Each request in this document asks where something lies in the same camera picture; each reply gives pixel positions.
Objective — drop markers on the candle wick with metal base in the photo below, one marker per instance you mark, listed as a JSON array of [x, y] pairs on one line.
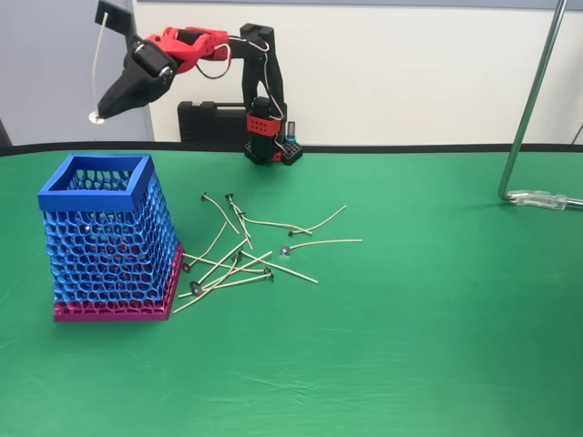
[[284, 250], [187, 267], [270, 277], [240, 213], [196, 287], [268, 271], [291, 272], [95, 117], [230, 196], [203, 197], [291, 230], [264, 257], [235, 258]]

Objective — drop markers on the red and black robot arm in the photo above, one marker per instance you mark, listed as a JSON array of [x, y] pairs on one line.
[[205, 43]]

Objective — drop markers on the blue and magenta lattice basket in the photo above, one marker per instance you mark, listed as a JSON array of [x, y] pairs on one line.
[[93, 196]]

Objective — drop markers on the black plastic tool case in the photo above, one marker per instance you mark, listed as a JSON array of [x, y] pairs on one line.
[[209, 120]]

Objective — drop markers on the grey and teal cylinder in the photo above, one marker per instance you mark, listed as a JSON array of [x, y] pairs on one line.
[[290, 129]]

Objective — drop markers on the green cloth with black rim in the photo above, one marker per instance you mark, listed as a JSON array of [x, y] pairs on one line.
[[387, 318]]

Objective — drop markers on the bent metal stand pole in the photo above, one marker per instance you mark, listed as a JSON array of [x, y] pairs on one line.
[[533, 91]]

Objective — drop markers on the clear plastic clamp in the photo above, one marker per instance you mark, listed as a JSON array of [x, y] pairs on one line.
[[539, 199]]

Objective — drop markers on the black grid base plate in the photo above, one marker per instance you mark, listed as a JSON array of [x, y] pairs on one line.
[[291, 154]]

